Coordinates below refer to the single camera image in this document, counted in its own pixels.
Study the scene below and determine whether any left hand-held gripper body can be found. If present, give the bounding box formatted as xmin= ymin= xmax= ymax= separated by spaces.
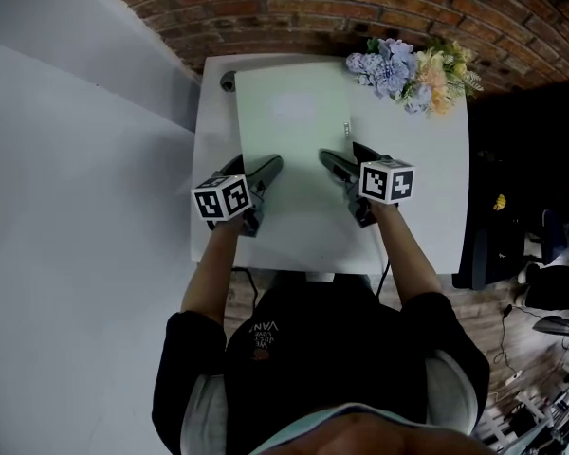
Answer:
xmin=191 ymin=172 xmax=267 ymax=239

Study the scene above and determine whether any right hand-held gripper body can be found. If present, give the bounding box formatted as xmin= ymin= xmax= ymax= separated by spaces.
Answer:
xmin=340 ymin=156 xmax=416 ymax=229

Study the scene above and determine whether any pale green folder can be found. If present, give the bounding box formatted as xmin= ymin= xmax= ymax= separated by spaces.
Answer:
xmin=233 ymin=61 xmax=386 ymax=268

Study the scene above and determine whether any person's right forearm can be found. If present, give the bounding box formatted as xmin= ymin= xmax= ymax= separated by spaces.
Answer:
xmin=369 ymin=200 xmax=446 ymax=310

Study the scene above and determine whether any person's left forearm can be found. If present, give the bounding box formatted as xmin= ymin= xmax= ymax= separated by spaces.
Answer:
xmin=179 ymin=211 xmax=246 ymax=327

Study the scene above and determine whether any small grey round object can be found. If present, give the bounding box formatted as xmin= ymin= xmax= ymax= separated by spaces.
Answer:
xmin=219 ymin=69 xmax=239 ymax=95

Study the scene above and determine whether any artificial flower bouquet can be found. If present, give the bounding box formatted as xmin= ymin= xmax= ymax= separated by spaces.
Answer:
xmin=344 ymin=36 xmax=485 ymax=118

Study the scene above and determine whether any black cabinet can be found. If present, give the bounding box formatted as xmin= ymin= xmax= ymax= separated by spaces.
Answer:
xmin=452 ymin=85 xmax=532 ymax=292

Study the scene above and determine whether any dark office chair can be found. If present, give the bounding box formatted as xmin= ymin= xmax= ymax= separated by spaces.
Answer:
xmin=524 ymin=208 xmax=569 ymax=267

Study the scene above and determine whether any person's black shirt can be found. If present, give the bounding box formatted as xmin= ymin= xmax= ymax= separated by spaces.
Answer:
xmin=150 ymin=282 xmax=492 ymax=455

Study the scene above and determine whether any thin black floor cable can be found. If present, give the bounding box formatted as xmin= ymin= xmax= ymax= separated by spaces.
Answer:
xmin=493 ymin=303 xmax=521 ymax=379

